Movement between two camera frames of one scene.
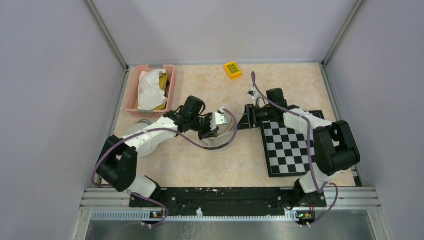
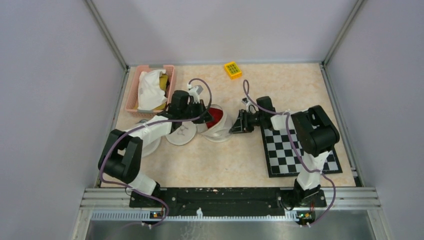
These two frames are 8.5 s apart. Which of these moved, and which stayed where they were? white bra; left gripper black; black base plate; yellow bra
Moved: left gripper black
Stayed: yellow bra; white bra; black base plate
